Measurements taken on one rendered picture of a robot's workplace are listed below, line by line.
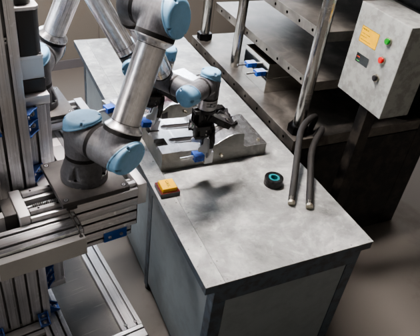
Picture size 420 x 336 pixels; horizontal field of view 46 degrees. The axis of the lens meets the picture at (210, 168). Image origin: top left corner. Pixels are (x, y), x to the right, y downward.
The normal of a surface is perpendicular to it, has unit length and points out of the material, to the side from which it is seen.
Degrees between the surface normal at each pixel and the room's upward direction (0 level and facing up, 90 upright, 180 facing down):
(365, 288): 0
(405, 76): 90
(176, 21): 83
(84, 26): 90
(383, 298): 0
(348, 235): 0
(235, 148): 90
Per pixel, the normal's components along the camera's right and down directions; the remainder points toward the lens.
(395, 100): 0.40, 0.59
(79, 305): 0.11, -0.80
